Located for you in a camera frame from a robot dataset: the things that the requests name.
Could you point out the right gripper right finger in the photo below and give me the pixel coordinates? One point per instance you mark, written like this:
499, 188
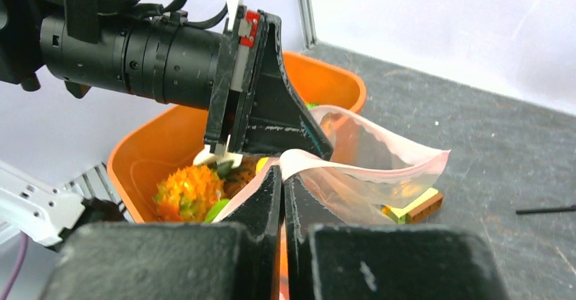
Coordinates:
328, 259

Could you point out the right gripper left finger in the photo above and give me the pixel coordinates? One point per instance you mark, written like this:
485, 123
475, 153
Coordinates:
237, 258

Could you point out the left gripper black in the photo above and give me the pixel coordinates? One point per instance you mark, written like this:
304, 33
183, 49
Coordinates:
254, 109

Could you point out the clear zip top bag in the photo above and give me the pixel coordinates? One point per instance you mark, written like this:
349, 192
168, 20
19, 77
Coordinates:
371, 167

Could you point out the orange plastic bin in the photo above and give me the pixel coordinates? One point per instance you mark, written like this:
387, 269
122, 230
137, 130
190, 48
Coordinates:
172, 140

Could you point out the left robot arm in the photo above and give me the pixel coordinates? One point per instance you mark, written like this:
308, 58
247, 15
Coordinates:
144, 49

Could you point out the green leafy vegetable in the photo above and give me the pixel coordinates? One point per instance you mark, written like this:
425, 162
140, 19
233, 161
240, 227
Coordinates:
311, 105

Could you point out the yellow lemon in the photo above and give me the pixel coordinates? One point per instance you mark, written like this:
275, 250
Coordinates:
262, 166

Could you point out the white garlic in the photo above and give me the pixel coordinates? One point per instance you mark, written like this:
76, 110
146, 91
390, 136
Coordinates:
205, 157

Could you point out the orange spiky fruit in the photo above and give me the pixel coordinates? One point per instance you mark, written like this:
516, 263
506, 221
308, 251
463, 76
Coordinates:
187, 194

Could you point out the multicolour toy brick stack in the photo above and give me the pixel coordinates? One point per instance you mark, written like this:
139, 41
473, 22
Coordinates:
418, 210

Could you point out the black microphone tripod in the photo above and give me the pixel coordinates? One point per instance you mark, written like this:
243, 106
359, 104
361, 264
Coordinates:
546, 210

